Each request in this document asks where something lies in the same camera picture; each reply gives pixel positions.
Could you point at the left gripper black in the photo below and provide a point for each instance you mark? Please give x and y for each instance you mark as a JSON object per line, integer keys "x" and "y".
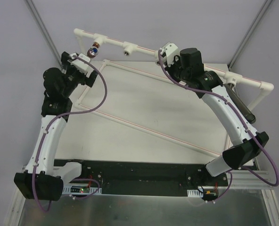
{"x": 80, "y": 76}

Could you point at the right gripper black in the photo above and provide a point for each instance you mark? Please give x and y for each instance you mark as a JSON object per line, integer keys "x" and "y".
{"x": 171, "y": 70}

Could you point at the brown water faucet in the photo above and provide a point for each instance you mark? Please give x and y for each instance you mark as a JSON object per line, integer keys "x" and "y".
{"x": 93, "y": 50}

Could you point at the white pipe frame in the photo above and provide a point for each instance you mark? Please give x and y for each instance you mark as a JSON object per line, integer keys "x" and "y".
{"x": 129, "y": 48}

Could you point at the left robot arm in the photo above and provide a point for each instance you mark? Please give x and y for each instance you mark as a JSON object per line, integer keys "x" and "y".
{"x": 40, "y": 180}

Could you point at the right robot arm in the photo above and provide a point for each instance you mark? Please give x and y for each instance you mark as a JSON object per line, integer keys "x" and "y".
{"x": 248, "y": 143}

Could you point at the white base board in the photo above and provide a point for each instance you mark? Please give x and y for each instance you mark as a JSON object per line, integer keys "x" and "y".
{"x": 144, "y": 118}

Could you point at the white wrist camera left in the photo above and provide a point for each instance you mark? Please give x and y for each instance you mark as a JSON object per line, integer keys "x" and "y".
{"x": 78, "y": 61}

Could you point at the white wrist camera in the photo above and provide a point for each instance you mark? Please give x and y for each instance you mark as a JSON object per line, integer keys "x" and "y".
{"x": 168, "y": 53}
{"x": 78, "y": 61}

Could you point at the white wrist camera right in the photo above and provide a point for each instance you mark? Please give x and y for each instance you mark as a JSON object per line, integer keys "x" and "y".
{"x": 168, "y": 53}

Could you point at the right aluminium frame post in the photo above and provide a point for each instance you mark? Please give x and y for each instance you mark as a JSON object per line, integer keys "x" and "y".
{"x": 265, "y": 7}

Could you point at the aluminium frame post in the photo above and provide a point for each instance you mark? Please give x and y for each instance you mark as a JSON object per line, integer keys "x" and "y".
{"x": 265, "y": 7}
{"x": 43, "y": 29}

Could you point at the left aluminium frame post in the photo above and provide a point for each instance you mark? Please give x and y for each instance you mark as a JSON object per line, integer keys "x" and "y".
{"x": 43, "y": 29}

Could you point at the dark cylindrical handle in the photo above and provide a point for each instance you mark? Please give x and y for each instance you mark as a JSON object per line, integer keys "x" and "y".
{"x": 248, "y": 115}

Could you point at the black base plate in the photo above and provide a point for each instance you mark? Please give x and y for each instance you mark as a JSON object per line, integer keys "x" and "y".
{"x": 148, "y": 179}

